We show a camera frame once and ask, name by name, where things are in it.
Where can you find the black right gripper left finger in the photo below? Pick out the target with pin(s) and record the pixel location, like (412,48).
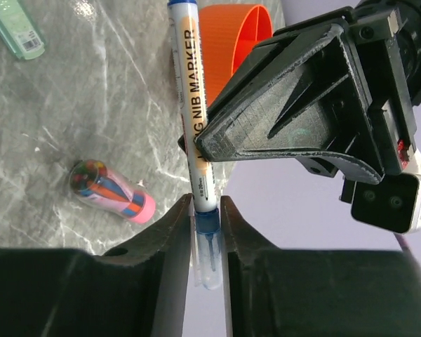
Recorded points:
(137,288)

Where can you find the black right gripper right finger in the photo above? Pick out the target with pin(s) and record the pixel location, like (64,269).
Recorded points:
(293,292)

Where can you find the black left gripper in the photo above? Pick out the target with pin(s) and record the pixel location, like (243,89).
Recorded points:
(387,38)

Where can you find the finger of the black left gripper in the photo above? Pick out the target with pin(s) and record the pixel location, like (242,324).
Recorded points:
(300,93)

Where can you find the blue white pen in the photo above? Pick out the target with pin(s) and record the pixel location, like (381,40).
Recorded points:
(189,74)

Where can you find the blue pen cap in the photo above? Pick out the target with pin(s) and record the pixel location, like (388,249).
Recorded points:
(208,239)

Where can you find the orange round divided container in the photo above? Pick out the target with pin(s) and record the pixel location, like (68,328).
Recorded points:
(228,34)

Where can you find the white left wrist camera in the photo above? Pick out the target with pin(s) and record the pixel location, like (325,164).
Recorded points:
(395,203)

